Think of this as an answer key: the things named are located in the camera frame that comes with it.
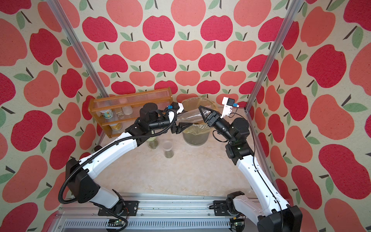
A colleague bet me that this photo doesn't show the clear plastic jar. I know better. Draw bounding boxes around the clear plastic jar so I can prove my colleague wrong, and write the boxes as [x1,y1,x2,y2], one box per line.
[176,108,204,124]

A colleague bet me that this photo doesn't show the clear jar with mung beans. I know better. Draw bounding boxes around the clear jar with mung beans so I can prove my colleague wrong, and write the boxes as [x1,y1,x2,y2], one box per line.
[162,140,174,158]

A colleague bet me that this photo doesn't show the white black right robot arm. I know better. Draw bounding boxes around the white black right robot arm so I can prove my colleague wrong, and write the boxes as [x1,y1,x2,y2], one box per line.
[199,106,302,232]

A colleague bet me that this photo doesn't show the second jar behind left arm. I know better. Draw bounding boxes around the second jar behind left arm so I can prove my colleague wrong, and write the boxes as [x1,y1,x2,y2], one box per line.
[146,137,159,149]

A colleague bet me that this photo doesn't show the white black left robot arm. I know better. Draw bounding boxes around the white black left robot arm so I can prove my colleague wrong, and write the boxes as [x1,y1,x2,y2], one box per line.
[58,102,191,217]

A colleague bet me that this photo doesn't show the yellow plastic bin liner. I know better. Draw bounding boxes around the yellow plastic bin liner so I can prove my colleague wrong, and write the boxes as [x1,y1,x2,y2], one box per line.
[177,97,218,136]

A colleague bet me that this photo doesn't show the white bottle on shelf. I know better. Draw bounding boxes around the white bottle on shelf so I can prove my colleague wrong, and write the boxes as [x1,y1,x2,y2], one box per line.
[121,106,133,116]

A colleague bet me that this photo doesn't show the small glass jar on shelf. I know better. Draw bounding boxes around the small glass jar on shelf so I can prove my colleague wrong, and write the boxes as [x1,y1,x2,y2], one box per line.
[115,109,124,119]

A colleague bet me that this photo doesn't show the yellow container lower shelf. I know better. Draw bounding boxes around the yellow container lower shelf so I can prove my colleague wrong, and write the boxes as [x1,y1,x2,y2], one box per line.
[109,123,122,131]

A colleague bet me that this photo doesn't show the wooden spice rack shelf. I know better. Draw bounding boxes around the wooden spice rack shelf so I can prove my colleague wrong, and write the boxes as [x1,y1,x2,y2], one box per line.
[88,88,173,138]

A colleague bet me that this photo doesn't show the green label cup on shelf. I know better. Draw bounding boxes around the green label cup on shelf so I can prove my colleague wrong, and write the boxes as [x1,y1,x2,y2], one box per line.
[100,109,114,119]

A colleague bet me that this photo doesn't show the small black lid spice jar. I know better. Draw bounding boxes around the small black lid spice jar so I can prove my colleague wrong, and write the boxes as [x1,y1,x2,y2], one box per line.
[94,146,102,152]

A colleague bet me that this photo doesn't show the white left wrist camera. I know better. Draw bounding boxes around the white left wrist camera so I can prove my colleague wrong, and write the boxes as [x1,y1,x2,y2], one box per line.
[165,102,184,115]

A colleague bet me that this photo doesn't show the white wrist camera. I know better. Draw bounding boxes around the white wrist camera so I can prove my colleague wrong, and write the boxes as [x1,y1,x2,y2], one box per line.
[221,97,239,118]
[165,102,184,115]

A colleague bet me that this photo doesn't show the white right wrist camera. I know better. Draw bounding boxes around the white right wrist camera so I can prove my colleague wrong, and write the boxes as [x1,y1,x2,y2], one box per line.
[221,97,239,118]

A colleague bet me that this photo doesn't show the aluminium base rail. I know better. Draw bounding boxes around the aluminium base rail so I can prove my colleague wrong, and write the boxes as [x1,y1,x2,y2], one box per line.
[47,191,293,232]

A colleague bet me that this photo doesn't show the right aluminium frame post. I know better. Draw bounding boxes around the right aluminium frame post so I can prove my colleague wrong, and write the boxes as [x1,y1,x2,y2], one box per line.
[245,0,304,115]

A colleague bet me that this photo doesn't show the aluminium frame post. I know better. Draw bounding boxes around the aluminium frame post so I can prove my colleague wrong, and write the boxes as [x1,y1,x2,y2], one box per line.
[245,0,304,115]
[46,0,109,98]

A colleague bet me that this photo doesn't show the left aluminium frame post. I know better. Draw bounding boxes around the left aluminium frame post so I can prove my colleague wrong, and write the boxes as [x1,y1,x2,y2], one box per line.
[46,0,109,98]

